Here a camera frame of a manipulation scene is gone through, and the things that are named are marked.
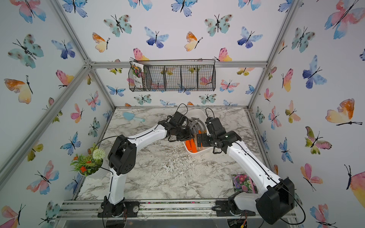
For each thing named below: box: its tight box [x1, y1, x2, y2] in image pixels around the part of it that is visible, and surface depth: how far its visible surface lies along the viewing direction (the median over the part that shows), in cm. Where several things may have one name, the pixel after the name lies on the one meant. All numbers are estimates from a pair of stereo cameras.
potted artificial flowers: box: [68, 142, 107, 180], surface depth 76 cm
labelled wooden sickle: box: [195, 119, 207, 134], surface depth 107 cm
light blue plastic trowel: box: [122, 111, 146, 123], surface depth 117 cm
